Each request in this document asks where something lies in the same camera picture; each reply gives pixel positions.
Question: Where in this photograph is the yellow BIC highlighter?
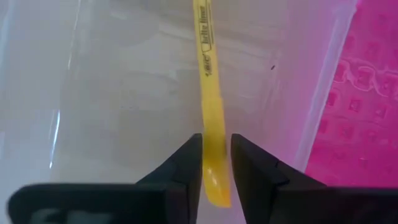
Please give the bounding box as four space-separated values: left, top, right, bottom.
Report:
192 0 233 208

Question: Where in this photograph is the clear plastic supply box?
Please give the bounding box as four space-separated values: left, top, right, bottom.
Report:
0 0 358 224

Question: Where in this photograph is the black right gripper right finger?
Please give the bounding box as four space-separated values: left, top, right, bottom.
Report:
231 133 398 224

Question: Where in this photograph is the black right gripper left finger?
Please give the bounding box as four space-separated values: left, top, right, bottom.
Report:
7 133 204 224

